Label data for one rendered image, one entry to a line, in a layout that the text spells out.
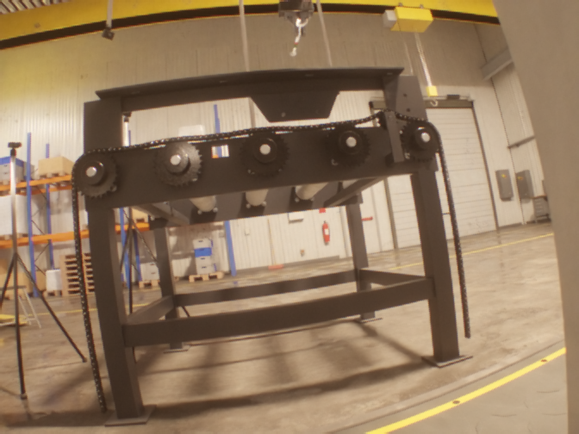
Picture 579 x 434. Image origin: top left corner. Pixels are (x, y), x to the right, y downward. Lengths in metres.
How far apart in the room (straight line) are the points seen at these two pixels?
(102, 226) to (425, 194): 1.16
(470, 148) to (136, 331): 12.65
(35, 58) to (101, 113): 12.81
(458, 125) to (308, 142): 12.10
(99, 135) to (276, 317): 0.90
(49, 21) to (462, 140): 12.67
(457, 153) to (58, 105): 13.47
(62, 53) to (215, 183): 12.70
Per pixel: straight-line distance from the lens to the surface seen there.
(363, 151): 1.27
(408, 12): 9.36
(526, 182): 13.76
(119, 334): 1.28
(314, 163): 1.26
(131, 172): 1.30
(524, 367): 0.54
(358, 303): 1.26
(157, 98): 1.39
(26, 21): 9.84
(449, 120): 13.08
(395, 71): 1.48
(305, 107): 1.35
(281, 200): 2.18
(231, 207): 2.16
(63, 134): 12.34
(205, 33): 12.57
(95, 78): 12.66
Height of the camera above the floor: 0.53
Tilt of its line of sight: 6 degrees up
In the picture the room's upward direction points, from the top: 8 degrees counter-clockwise
